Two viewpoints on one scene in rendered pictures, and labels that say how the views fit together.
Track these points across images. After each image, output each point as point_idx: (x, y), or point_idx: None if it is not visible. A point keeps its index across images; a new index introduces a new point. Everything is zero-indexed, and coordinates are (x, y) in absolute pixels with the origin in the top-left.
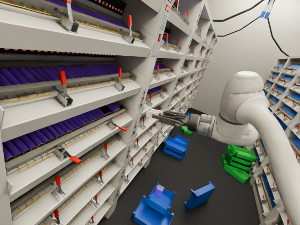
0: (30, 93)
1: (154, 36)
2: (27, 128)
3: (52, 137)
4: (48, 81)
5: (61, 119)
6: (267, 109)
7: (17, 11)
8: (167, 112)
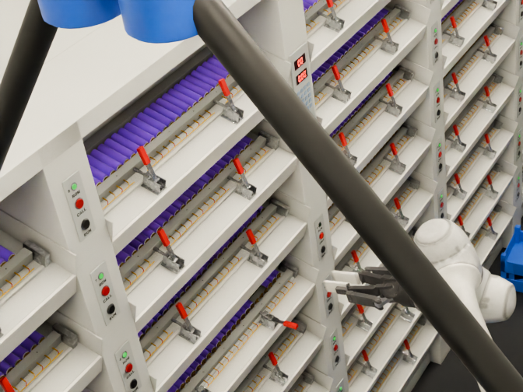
0: (154, 341)
1: None
2: (170, 383)
3: (186, 377)
4: (165, 316)
5: (194, 358)
6: (460, 285)
7: (135, 287)
8: (365, 273)
